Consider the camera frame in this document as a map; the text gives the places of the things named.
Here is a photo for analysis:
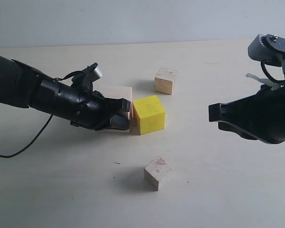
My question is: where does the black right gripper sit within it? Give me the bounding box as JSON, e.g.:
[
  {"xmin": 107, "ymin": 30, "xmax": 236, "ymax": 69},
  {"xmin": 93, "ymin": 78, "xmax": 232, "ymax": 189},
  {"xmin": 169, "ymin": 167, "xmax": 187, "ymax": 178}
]
[{"xmin": 208, "ymin": 85, "xmax": 285, "ymax": 144}]

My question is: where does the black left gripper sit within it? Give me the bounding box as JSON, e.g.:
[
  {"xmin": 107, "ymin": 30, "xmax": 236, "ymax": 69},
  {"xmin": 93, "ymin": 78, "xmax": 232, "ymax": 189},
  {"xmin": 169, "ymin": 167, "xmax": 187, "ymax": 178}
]
[{"xmin": 70, "ymin": 91, "xmax": 131, "ymax": 131}]

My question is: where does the large pale wooden cube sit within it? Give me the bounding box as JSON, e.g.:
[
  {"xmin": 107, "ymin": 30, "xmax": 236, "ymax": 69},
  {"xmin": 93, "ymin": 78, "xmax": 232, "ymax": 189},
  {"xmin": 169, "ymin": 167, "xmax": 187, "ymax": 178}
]
[{"xmin": 95, "ymin": 85, "xmax": 133, "ymax": 125}]

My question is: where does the yellow cube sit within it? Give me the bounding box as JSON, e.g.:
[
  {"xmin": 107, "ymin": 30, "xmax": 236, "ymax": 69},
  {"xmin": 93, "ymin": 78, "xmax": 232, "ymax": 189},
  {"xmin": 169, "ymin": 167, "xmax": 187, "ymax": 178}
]
[{"xmin": 133, "ymin": 95, "xmax": 166, "ymax": 135}]

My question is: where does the medium plywood cube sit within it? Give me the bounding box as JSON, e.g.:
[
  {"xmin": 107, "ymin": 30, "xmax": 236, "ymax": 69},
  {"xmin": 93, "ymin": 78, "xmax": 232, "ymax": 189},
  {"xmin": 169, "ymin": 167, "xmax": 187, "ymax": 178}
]
[{"xmin": 154, "ymin": 67, "xmax": 178, "ymax": 95}]

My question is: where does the small wooden cube with knot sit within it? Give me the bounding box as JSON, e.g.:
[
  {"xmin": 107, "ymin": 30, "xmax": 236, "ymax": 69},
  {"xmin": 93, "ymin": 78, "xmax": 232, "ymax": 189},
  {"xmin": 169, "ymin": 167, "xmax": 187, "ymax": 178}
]
[{"xmin": 143, "ymin": 156, "xmax": 173, "ymax": 191}]

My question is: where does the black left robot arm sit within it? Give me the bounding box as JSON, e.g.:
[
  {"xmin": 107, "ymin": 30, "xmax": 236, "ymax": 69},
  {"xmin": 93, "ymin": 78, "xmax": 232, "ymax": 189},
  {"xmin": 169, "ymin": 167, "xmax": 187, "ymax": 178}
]
[{"xmin": 0, "ymin": 56, "xmax": 131, "ymax": 131}]

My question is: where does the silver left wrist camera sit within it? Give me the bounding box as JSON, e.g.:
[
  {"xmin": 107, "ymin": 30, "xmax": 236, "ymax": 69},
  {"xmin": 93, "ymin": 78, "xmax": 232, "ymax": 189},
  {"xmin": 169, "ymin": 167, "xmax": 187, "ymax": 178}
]
[{"xmin": 82, "ymin": 63, "xmax": 103, "ymax": 82}]

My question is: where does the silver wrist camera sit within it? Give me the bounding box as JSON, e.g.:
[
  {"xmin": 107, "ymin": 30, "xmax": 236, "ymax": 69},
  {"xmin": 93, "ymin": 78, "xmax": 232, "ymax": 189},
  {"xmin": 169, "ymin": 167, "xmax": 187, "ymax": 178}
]
[
  {"xmin": 248, "ymin": 34, "xmax": 285, "ymax": 67},
  {"xmin": 82, "ymin": 63, "xmax": 103, "ymax": 82}
]

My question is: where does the black right camera cable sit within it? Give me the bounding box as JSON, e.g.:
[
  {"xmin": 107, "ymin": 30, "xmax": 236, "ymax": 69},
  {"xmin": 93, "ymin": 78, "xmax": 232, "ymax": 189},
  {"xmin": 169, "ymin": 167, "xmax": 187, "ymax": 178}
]
[{"xmin": 261, "ymin": 59, "xmax": 285, "ymax": 84}]

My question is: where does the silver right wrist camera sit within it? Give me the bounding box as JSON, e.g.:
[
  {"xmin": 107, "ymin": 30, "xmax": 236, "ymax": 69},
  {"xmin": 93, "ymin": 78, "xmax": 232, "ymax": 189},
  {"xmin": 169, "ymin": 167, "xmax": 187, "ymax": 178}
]
[{"xmin": 248, "ymin": 34, "xmax": 285, "ymax": 67}]

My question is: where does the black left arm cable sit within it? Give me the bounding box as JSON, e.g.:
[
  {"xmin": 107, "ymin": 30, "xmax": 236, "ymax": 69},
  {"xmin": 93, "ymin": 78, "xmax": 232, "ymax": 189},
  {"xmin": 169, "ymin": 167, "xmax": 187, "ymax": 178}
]
[{"xmin": 0, "ymin": 115, "xmax": 54, "ymax": 158}]

